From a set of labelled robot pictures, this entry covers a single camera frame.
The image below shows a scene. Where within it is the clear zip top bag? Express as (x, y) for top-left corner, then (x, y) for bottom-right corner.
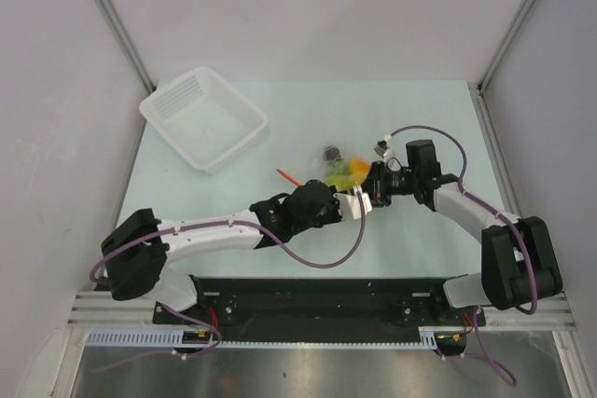
(275, 144), (372, 186)

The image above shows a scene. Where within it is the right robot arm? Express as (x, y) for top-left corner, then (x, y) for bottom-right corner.
(362, 140), (563, 324)

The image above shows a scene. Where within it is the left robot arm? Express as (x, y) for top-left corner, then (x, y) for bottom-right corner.
(101, 180), (342, 323)

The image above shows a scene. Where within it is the yellow fake lemon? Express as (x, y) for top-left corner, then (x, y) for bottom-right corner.
(347, 172), (368, 188)

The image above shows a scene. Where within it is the orange fake peach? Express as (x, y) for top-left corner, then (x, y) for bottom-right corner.
(349, 158), (370, 175)

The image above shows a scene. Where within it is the light green fake pear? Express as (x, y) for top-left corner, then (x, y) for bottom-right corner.
(325, 174), (354, 192)

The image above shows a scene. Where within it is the dark purple fake fruit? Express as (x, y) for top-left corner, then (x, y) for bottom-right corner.
(323, 145), (341, 163)

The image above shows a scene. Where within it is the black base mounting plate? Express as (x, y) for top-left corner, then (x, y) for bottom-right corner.
(152, 278), (476, 344)

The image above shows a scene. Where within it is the white plastic basket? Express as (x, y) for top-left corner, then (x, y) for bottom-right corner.
(139, 67), (269, 174)

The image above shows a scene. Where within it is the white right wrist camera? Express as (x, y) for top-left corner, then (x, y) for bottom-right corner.
(374, 134), (396, 161)

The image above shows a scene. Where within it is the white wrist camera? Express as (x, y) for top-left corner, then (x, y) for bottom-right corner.
(334, 185), (373, 221)
(374, 134), (396, 161)

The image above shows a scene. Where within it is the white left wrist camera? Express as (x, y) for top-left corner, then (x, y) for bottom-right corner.
(334, 185), (373, 221)

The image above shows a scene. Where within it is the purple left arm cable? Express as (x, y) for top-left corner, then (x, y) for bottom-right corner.
(90, 192), (368, 285)

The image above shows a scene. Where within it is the right aluminium corner post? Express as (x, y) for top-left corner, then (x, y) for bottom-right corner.
(478, 0), (566, 91)

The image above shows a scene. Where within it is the aluminium corner post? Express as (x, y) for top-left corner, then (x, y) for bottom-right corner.
(93, 0), (155, 93)
(478, 0), (566, 91)

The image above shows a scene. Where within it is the white slotted cable duct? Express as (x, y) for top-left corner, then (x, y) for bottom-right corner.
(85, 329), (437, 350)

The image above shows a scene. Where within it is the aluminium frame rail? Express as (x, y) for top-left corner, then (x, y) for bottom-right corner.
(479, 291), (573, 330)

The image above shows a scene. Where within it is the left aluminium corner post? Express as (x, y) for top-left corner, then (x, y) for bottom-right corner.
(93, 0), (155, 93)

